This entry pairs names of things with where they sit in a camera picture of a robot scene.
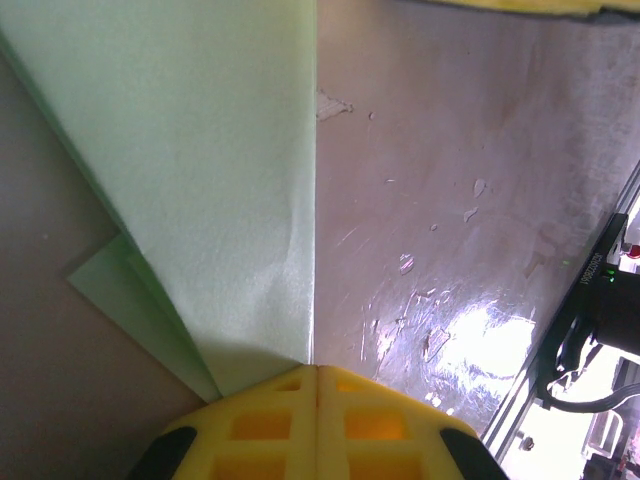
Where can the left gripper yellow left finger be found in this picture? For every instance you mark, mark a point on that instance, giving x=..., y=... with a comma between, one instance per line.
x=265, y=430

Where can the wide aluminium profile rail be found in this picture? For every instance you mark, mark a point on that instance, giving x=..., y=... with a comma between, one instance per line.
x=520, y=390

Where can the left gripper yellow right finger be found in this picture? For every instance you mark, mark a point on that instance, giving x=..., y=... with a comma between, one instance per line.
x=385, y=430

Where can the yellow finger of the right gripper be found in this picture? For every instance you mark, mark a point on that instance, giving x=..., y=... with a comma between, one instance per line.
x=525, y=5

